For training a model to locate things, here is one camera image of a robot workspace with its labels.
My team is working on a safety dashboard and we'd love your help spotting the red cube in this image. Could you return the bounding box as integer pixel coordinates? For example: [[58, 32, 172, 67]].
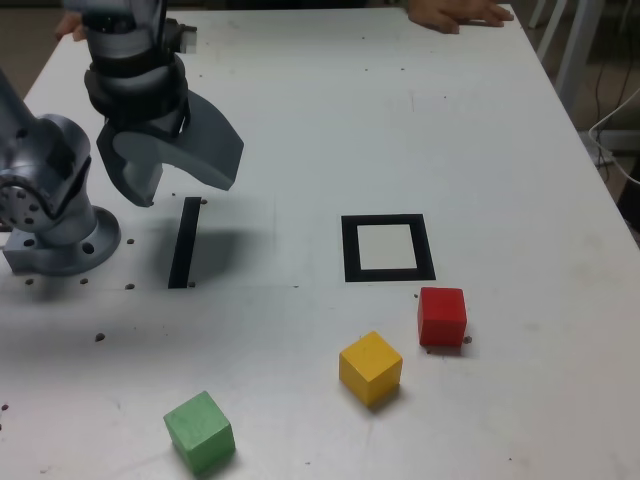
[[417, 286, 468, 348]]

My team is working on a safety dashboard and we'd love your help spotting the small dark wrist camera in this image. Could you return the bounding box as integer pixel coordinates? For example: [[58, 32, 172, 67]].
[[167, 18, 199, 55]]

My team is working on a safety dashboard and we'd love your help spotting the person's left hand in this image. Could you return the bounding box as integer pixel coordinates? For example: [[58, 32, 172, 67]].
[[407, 0, 516, 35]]

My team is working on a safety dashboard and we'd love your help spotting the black tape strip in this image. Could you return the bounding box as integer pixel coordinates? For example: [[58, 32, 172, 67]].
[[167, 196, 202, 290]]

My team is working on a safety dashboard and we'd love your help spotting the person's right hand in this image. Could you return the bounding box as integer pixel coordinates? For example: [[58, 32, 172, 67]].
[[53, 12, 90, 42]]

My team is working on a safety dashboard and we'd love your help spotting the black tape square outline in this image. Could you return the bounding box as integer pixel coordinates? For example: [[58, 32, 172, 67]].
[[341, 213, 437, 284]]

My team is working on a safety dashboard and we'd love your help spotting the green cube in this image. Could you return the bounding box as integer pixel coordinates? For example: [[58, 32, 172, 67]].
[[163, 390, 236, 475]]

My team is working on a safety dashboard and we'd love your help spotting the white metal frame leg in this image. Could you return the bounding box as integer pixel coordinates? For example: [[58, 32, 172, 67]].
[[553, 0, 601, 109], [527, 0, 570, 59]]

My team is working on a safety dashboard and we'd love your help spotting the white cable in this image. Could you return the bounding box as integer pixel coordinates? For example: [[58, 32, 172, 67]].
[[588, 88, 640, 186]]

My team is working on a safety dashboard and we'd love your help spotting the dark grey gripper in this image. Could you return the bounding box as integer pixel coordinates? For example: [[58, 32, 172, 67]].
[[96, 88, 246, 207]]

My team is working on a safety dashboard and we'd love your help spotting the yellow cube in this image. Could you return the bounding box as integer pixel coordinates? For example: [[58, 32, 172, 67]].
[[338, 330, 404, 409]]

